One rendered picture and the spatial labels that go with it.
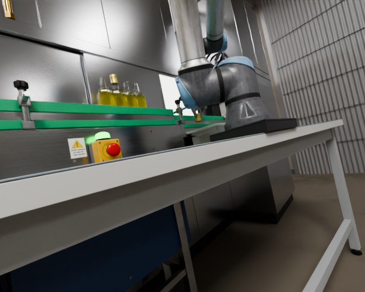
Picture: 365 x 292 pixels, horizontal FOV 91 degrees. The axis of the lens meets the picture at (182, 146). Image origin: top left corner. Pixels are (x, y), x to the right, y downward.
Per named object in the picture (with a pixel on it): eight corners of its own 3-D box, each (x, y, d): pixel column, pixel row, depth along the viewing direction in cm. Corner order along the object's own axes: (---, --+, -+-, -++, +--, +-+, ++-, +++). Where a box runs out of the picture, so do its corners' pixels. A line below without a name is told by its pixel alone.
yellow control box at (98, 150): (113, 163, 61) (109, 142, 61) (124, 161, 56) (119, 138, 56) (91, 167, 56) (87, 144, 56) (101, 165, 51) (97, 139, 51)
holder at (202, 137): (197, 148, 111) (194, 135, 112) (238, 139, 93) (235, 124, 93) (178, 151, 99) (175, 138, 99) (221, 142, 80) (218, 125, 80)
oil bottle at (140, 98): (146, 133, 96) (138, 94, 97) (152, 131, 92) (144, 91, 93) (137, 134, 92) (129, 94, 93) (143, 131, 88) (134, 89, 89)
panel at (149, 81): (200, 120, 155) (192, 83, 156) (203, 119, 153) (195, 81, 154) (92, 121, 89) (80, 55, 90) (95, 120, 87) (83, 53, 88)
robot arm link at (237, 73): (266, 89, 55) (256, 47, 55) (222, 98, 56) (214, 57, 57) (254, 101, 67) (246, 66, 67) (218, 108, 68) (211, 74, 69)
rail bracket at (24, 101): (37, 131, 49) (29, 84, 50) (43, 125, 44) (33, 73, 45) (18, 132, 46) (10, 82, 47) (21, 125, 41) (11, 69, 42)
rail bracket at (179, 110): (170, 128, 99) (165, 106, 100) (192, 120, 88) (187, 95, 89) (165, 128, 97) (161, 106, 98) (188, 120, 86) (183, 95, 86)
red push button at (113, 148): (115, 143, 56) (120, 141, 53) (117, 156, 56) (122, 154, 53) (102, 145, 53) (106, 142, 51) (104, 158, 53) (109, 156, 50)
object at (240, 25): (241, 100, 226) (226, 32, 229) (272, 88, 200) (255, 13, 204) (210, 94, 174) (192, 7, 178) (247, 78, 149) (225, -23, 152)
